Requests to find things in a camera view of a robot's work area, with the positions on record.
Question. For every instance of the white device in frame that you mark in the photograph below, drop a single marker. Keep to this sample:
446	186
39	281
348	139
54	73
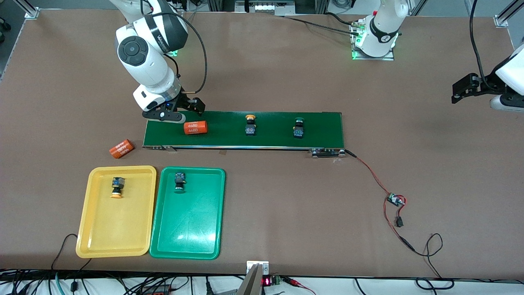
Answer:
270	6

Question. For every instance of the yellow plastic tray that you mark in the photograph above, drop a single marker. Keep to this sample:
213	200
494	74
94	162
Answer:
114	229

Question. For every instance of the red black power lead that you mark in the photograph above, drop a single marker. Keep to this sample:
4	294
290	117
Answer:
405	242

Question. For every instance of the small green circuit board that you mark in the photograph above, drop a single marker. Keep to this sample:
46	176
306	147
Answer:
396	199

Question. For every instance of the aluminium corner profile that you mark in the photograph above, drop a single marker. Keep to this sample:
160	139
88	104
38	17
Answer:
32	13
501	20

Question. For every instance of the green plastic tray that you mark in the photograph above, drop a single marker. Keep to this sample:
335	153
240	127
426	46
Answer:
188	221

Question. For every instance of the orange cylinder marked 4680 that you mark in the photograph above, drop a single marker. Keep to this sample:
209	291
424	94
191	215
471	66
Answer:
122	148
195	128

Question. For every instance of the aluminium frame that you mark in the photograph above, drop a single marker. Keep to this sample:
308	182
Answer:
221	4

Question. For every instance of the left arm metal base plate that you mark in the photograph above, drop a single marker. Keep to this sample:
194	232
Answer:
370	58

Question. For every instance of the yellow push button switch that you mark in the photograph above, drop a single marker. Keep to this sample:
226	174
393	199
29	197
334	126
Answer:
117	187
250	125

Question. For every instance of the red clip lead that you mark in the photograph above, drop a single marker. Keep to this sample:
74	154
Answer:
292	282

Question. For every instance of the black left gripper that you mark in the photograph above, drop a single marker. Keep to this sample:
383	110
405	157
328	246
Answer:
486	85

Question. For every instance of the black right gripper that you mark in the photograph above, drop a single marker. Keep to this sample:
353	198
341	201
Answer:
184	102

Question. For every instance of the green push button switch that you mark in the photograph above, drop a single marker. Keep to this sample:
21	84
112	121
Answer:
179	181
299	127

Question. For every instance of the silver mounting plate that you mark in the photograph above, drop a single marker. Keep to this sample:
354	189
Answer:
264	266

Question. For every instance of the grey metal bar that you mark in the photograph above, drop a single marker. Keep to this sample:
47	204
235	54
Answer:
250	284

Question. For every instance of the red digit display module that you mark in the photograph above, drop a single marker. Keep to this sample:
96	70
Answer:
267	281

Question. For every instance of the green conveyor belt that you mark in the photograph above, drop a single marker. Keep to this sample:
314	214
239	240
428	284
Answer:
319	129

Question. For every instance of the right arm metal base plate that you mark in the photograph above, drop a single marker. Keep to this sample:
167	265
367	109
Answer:
176	53

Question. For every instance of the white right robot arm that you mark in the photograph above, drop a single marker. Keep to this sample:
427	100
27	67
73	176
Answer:
151	69

